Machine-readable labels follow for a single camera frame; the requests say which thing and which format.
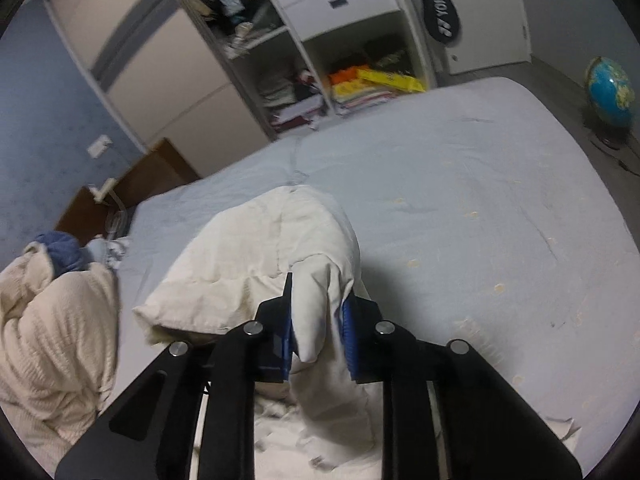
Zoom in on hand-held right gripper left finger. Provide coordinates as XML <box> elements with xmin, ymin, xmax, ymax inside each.
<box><xmin>55</xmin><ymin>272</ymin><xmax>293</xmax><ymax>480</ymax></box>

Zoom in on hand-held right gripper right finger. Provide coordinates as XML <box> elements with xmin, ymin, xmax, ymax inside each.
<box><xmin>341</xmin><ymin>294</ymin><xmax>583</xmax><ymax>480</ymax></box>

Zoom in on white hooded padded coat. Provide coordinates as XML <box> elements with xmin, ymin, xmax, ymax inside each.
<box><xmin>132</xmin><ymin>185</ymin><xmax>583</xmax><ymax>480</ymax></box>

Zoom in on orange and yellow folded clothes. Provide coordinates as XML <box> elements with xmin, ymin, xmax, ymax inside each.
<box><xmin>327</xmin><ymin>65</ymin><xmax>401</xmax><ymax>116</ymax></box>

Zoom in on bed with grey sheet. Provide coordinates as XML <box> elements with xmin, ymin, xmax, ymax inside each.
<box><xmin>107</xmin><ymin>76</ymin><xmax>640</xmax><ymax>480</ymax></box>

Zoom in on cream textured blanket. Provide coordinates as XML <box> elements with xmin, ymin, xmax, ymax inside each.
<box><xmin>0</xmin><ymin>242</ymin><xmax>121</xmax><ymax>456</ymax></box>

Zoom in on blue fuzzy cloth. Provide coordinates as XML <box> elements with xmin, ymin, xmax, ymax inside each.
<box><xmin>35</xmin><ymin>231</ymin><xmax>96</xmax><ymax>278</ymax></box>

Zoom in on white charger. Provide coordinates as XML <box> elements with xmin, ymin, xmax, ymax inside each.
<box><xmin>90</xmin><ymin>178</ymin><xmax>118</xmax><ymax>203</ymax></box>

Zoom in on stack of books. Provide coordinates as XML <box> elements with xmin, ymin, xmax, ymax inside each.
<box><xmin>257</xmin><ymin>67</ymin><xmax>328</xmax><ymax>131</ymax></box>

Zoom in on yellow packet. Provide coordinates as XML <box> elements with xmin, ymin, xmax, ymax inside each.
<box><xmin>357</xmin><ymin>69</ymin><xmax>426</xmax><ymax>93</ymax></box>

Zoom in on pale cloth bundle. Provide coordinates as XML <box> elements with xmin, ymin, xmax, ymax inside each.
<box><xmin>222</xmin><ymin>15</ymin><xmax>283</xmax><ymax>58</ymax></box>

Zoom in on cream sliding-door wardrobe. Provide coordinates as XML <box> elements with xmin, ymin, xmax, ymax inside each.
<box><xmin>42</xmin><ymin>0</ymin><xmax>333</xmax><ymax>181</ymax></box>

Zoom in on white drawer unit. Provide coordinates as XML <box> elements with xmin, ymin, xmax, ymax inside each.
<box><xmin>252</xmin><ymin>0</ymin><xmax>438</xmax><ymax>116</ymax></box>

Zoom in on black racket bag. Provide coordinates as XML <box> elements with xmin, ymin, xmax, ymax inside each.
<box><xmin>414</xmin><ymin>0</ymin><xmax>462</xmax><ymax>43</ymax></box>

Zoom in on white door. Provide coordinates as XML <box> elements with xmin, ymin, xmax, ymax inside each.
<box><xmin>435</xmin><ymin>0</ymin><xmax>532</xmax><ymax>76</ymax></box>

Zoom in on blue globe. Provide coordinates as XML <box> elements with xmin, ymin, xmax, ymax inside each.
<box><xmin>585</xmin><ymin>56</ymin><xmax>637</xmax><ymax>148</ymax></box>

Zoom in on white charger cable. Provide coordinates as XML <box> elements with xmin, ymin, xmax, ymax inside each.
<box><xmin>104</xmin><ymin>190</ymin><xmax>132</xmax><ymax>237</ymax></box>

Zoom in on black power cable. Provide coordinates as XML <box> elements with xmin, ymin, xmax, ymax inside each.
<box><xmin>582</xmin><ymin>130</ymin><xmax>640</xmax><ymax>173</ymax></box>

